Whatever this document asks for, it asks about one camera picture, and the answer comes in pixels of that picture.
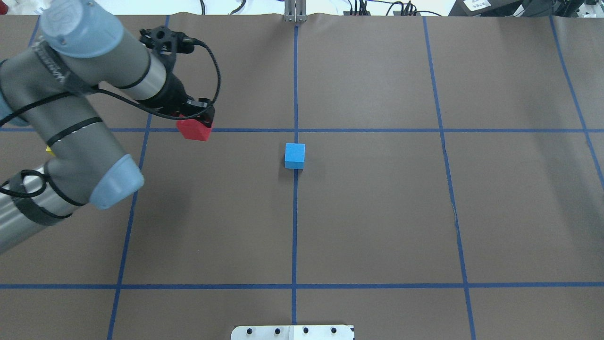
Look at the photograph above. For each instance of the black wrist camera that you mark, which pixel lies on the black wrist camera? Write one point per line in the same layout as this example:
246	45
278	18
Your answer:
166	44

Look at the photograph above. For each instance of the blue block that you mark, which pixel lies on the blue block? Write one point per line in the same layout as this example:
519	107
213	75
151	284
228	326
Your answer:
294	157

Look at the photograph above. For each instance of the aluminium frame post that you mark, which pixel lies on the aluminium frame post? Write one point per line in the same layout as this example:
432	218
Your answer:
295	11

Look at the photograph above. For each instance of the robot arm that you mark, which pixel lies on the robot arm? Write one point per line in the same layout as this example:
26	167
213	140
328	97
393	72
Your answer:
82	50

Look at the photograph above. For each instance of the red block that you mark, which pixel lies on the red block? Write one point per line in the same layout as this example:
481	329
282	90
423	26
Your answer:
195	129

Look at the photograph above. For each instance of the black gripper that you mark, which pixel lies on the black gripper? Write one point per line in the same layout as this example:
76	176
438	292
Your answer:
172	96

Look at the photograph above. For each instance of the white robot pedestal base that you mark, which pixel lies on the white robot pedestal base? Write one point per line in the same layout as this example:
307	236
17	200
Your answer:
293	332

